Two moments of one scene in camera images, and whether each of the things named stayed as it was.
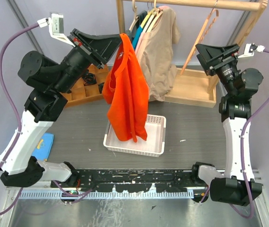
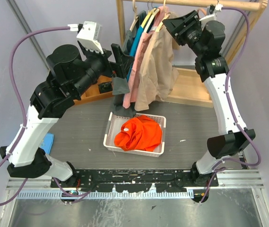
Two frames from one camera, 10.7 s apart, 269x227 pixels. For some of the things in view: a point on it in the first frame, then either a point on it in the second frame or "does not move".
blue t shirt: x=139 y=31 does not move
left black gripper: x=103 y=46 to x=123 y=63
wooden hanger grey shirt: x=136 y=18 does not move
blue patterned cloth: x=42 y=149 does not move
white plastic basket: x=153 y=146 does not move
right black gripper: x=210 y=56 to x=174 y=26
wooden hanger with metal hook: x=214 y=10 to x=204 y=12
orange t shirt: x=125 y=88 to x=142 y=133
